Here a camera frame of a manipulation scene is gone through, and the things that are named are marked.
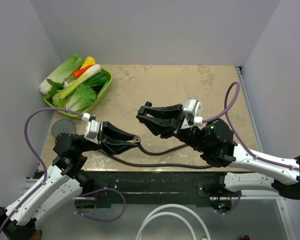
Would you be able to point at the red small object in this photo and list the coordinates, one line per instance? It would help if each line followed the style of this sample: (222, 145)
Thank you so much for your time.
(246, 237)

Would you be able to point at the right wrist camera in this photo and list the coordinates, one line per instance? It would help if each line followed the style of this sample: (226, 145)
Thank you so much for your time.
(192, 114)

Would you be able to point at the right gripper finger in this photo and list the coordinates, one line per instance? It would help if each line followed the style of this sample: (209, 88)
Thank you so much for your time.
(164, 112)
(163, 126)

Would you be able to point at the dark green vegetable toy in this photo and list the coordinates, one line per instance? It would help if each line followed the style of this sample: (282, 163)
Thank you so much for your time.
(97, 80)

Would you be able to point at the white leek toy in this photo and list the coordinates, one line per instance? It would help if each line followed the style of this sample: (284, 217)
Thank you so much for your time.
(91, 71)

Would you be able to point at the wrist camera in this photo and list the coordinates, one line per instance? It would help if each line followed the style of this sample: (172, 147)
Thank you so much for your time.
(192, 114)
(92, 128)

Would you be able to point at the napa cabbage toy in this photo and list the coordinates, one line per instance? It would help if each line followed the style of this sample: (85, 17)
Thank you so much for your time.
(70, 65)

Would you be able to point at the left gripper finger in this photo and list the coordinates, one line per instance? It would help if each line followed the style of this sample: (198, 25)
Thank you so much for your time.
(116, 147)
(109, 130)

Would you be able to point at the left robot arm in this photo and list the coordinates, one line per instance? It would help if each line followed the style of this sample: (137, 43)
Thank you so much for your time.
(65, 178)

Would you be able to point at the green lettuce toy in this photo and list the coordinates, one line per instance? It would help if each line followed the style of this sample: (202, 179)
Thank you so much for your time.
(75, 99)

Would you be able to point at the yellow pepper toy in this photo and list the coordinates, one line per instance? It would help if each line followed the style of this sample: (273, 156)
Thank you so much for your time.
(88, 62)

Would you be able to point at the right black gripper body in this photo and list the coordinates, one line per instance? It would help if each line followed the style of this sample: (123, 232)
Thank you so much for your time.
(190, 135)

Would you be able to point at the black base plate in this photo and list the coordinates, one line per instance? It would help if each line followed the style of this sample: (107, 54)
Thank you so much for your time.
(197, 188)

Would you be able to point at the orange carrot toy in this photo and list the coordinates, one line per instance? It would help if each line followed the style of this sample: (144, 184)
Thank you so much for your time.
(79, 72)

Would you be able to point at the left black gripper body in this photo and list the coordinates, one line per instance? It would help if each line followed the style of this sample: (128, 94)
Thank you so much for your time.
(88, 145)

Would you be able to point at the green plastic tray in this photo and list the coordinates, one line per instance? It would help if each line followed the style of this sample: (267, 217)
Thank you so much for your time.
(103, 91)

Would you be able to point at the grey shower head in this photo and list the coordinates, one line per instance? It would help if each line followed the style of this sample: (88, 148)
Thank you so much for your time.
(63, 126)

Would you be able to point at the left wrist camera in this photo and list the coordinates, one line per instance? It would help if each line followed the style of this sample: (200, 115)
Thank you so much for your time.
(92, 128)

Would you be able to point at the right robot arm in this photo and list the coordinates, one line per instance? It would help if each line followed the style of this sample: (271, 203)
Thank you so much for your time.
(216, 145)

